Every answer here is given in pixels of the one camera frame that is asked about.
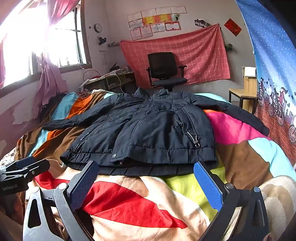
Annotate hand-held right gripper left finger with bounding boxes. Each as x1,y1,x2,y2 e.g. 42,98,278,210
23,160,99,241

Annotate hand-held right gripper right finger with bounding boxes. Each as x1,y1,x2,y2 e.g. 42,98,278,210
193,161,270,241

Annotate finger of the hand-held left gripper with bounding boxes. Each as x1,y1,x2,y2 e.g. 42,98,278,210
0,159,51,184
0,156,36,173

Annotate dark navy padded jacket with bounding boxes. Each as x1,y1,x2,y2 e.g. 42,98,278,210
42,88,270,176

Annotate colourful patchwork blanket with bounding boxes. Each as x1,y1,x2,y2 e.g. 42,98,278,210
0,89,296,241

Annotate beige fleece blanket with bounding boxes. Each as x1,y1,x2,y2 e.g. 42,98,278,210
228,175,296,241

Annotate wooden chair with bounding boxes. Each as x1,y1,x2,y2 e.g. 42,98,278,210
228,67,258,114

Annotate cluttered wooden desk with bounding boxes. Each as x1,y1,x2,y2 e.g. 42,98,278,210
80,71,136,93

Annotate window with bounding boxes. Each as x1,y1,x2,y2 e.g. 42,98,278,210
0,0,92,93

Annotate black office chair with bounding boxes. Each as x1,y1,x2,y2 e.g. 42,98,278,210
146,52,188,92

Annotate blue printed curtain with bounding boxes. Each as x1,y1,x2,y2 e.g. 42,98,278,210
235,0,296,166

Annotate red curtain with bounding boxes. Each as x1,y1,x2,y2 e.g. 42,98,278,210
46,0,80,25

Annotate white cable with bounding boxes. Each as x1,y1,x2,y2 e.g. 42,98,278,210
111,74,123,93

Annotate red checked wall cloth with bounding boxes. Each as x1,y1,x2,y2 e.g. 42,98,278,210
120,24,231,88

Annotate red paper wall decoration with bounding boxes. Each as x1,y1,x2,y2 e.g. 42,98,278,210
224,19,242,37

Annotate wall photos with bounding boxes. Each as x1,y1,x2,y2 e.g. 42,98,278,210
194,19,211,28

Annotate group of wall certificates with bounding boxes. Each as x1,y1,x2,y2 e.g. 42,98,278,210
128,6,187,41

